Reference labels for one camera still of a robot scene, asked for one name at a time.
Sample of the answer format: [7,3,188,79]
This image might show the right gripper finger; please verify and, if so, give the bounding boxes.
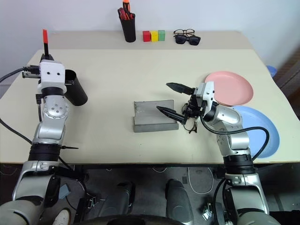
[165,82,195,96]
[155,105,188,125]

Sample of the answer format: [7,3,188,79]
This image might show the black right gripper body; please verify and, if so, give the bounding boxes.
[181,87,207,118]

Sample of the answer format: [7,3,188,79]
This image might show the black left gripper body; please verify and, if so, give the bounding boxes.
[22,65,41,80]

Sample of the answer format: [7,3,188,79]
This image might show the orange capped black marker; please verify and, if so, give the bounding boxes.
[42,29,50,57]

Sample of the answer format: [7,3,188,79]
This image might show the grey open glasses case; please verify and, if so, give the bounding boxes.
[133,99,180,134]

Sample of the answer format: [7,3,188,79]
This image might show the black cylindrical cup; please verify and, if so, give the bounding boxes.
[64,69,89,107]

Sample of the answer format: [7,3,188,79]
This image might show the black tool holder cup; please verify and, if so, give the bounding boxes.
[120,15,137,43]

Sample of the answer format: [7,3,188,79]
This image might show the pink plate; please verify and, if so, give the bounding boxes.
[204,71,255,107]

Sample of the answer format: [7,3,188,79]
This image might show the black sunglasses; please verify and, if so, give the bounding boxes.
[175,35,201,46]

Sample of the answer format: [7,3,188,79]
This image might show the blue plate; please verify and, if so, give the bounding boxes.
[231,105,281,159]

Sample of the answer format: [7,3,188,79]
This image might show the dark rounded shape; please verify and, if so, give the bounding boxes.
[165,179,194,221]
[102,181,136,218]

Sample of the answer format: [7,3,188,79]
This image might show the light blue round object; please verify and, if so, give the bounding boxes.
[266,65,278,78]

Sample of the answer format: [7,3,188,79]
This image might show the orange tipped black screwdriver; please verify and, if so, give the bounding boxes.
[122,0,131,15]

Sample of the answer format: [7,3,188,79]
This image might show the brown wooden furniture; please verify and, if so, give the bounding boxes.
[273,46,300,100]

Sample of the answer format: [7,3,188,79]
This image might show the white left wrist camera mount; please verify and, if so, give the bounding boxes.
[37,60,66,91]

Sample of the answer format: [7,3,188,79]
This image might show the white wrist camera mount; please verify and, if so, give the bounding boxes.
[37,60,66,91]
[194,81,218,111]

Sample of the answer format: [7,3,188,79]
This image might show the thin black frame glasses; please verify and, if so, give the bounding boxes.
[181,103,199,135]

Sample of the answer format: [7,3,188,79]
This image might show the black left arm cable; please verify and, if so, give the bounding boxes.
[0,67,33,145]

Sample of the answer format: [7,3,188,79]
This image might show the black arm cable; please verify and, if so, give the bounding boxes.
[200,114,270,163]
[0,67,33,145]

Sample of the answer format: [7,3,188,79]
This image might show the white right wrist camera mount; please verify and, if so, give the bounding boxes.
[194,81,218,111]

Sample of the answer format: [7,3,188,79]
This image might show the brown frame glasses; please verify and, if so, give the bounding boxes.
[173,29,196,38]

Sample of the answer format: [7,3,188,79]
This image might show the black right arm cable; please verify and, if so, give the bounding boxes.
[200,114,270,163]

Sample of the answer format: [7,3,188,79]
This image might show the white floor cable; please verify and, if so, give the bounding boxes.
[187,166,214,194]

